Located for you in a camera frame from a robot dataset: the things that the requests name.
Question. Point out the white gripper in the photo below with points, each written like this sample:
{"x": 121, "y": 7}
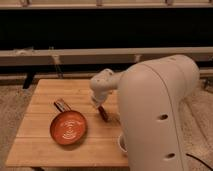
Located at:
{"x": 101, "y": 84}

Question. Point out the dark red pepper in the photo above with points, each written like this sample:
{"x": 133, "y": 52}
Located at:
{"x": 103, "y": 113}

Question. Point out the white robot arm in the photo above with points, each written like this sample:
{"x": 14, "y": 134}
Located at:
{"x": 148, "y": 98}

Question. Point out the orange frying pan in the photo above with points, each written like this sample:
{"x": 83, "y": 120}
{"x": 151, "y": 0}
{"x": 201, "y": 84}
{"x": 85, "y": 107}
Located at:
{"x": 69, "y": 126}

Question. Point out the white cup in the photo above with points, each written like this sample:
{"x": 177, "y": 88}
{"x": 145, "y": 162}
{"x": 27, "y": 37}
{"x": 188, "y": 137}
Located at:
{"x": 121, "y": 144}

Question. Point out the wooden table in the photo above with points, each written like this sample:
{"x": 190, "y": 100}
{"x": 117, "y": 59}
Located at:
{"x": 34, "y": 147}

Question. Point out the long wooden bench rail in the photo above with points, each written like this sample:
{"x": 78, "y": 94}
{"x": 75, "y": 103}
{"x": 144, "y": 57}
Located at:
{"x": 97, "y": 56}

